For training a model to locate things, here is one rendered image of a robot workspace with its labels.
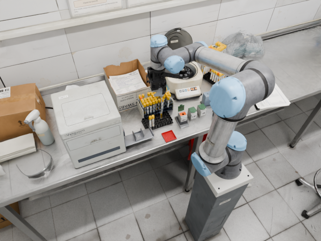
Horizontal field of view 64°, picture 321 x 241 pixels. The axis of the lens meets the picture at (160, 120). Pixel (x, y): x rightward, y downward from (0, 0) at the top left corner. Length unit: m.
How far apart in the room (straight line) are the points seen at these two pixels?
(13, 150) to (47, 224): 0.92
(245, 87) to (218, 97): 0.08
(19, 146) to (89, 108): 0.50
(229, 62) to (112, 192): 1.62
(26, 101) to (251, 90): 1.18
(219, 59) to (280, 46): 1.40
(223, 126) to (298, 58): 1.49
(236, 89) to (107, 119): 0.63
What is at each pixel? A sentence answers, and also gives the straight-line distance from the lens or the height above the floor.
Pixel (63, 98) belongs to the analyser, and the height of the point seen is 1.18.
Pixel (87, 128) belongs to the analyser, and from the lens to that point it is 1.19.
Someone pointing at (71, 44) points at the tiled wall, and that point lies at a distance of 1.67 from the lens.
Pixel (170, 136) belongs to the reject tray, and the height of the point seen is 0.88.
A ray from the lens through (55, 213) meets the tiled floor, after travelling 2.34.
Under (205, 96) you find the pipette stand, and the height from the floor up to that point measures 0.97.
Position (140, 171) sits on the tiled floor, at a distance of 2.36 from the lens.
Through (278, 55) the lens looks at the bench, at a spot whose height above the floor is 0.88.
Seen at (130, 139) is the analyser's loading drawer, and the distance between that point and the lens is 1.42.
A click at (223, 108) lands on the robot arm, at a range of 0.81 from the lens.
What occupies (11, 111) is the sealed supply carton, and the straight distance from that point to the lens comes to 1.55.
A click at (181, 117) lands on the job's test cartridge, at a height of 0.94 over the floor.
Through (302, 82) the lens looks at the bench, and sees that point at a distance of 2.08.
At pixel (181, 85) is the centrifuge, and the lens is 1.66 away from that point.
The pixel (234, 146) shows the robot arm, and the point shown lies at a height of 1.14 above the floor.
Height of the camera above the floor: 2.06
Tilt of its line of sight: 49 degrees down
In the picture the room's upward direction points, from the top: 2 degrees clockwise
